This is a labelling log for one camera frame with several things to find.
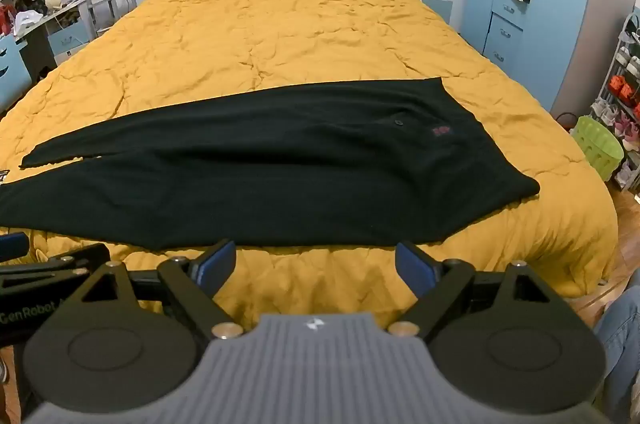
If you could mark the red bag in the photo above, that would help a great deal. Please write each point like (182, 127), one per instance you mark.
(5, 18)

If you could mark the metal shoe rack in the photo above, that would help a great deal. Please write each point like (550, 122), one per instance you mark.
(622, 93)

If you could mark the blue nightstand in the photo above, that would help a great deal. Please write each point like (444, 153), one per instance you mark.
(436, 6)

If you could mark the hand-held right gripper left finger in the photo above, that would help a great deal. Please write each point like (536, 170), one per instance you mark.
(219, 263)

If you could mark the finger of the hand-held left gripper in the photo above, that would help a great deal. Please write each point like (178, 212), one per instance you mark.
(55, 266)
(11, 247)

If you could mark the blue chair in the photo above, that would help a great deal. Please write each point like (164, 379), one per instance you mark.
(12, 71)

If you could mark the yellow quilted blanket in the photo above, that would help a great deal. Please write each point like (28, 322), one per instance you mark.
(280, 28)

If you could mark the blue and white desk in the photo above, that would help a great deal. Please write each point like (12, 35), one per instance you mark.
(60, 36)

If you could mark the white plastic bag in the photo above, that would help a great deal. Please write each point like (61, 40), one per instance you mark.
(27, 20)

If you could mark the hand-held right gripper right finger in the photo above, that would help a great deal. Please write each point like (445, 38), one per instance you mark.
(414, 268)

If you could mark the blue and white wardrobe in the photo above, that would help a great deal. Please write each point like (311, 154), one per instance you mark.
(565, 13)

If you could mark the grey chair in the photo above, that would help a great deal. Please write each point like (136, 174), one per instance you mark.
(112, 1)

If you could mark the person's jeans leg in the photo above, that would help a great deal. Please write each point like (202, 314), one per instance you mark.
(620, 339)

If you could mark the black pants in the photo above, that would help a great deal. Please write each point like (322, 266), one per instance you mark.
(260, 174)

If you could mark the green plastic basket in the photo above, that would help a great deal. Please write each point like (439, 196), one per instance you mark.
(597, 146)

